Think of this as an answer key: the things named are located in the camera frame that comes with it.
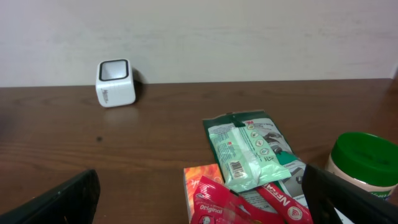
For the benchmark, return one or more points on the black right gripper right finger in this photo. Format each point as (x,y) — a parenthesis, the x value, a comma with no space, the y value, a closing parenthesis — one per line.
(327,193)

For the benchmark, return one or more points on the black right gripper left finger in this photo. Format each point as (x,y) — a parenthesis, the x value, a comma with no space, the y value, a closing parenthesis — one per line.
(74,201)

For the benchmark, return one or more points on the red stick sachet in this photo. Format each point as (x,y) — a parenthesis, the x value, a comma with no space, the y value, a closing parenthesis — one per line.
(291,210)

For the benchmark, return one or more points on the green lid seasoning jar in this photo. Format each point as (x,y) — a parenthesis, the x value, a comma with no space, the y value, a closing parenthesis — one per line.
(367,161)

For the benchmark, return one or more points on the teal white snack packet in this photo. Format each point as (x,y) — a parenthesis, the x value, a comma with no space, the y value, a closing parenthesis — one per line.
(245,159)

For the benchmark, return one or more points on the green white packet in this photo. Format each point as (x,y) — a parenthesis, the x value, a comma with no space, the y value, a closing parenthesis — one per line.
(262,122)

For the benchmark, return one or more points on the red snack packet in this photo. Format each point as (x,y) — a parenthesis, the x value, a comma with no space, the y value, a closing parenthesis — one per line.
(215,204)

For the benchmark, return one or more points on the orange snack packet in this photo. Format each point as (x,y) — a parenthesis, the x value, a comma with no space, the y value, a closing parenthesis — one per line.
(192,176)

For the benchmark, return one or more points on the white barcode scanner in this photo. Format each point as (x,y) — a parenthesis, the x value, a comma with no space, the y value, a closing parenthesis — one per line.
(115,83)

